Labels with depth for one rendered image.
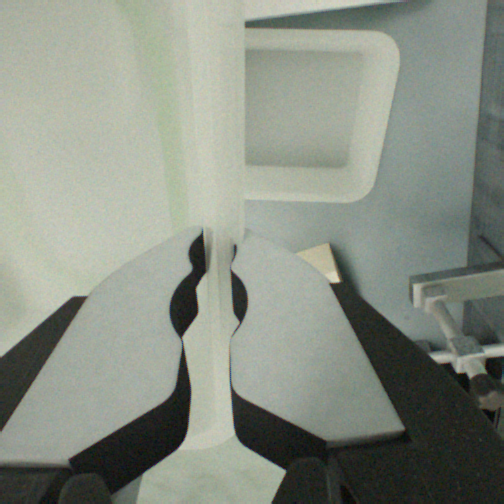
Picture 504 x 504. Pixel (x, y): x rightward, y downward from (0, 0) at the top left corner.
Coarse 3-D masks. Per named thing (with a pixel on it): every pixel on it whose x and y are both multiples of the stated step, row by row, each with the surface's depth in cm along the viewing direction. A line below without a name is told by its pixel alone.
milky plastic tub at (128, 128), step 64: (0, 0) 13; (64, 0) 13; (128, 0) 13; (192, 0) 7; (0, 64) 15; (64, 64) 14; (128, 64) 14; (192, 64) 8; (0, 128) 16; (64, 128) 16; (128, 128) 16; (192, 128) 15; (0, 192) 18; (64, 192) 18; (128, 192) 17; (192, 192) 17; (0, 256) 20; (64, 256) 20; (128, 256) 19; (0, 320) 21; (192, 384) 18; (192, 448) 16
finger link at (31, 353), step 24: (72, 312) 8; (48, 336) 7; (0, 360) 7; (24, 360) 7; (0, 384) 6; (24, 384) 6; (0, 408) 6; (0, 432) 6; (0, 480) 5; (24, 480) 5; (48, 480) 5
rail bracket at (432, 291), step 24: (480, 240) 46; (480, 264) 43; (432, 288) 42; (456, 288) 43; (480, 288) 42; (432, 312) 41; (456, 336) 36; (456, 360) 34; (480, 360) 34; (480, 384) 31; (480, 408) 31
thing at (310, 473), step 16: (304, 464) 5; (320, 464) 5; (80, 480) 5; (96, 480) 5; (288, 480) 5; (304, 480) 5; (320, 480) 5; (64, 496) 5; (80, 496) 5; (96, 496) 5; (288, 496) 5; (304, 496) 5; (320, 496) 5
